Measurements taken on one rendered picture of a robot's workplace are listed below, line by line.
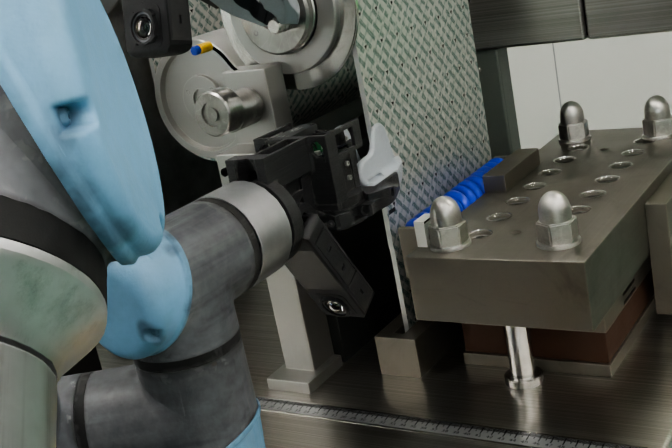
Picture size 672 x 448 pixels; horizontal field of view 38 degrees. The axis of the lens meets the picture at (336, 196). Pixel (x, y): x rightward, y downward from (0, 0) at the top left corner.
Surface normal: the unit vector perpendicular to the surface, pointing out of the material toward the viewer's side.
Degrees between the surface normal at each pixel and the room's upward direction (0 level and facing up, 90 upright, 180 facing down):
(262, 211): 61
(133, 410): 54
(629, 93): 90
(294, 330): 90
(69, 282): 111
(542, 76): 90
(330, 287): 121
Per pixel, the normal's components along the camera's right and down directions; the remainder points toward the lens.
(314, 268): -0.37, 0.77
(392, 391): -0.18, -0.95
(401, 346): -0.52, 0.33
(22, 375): 0.90, -0.32
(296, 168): 0.83, -0.01
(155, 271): 0.54, -0.55
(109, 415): -0.11, -0.29
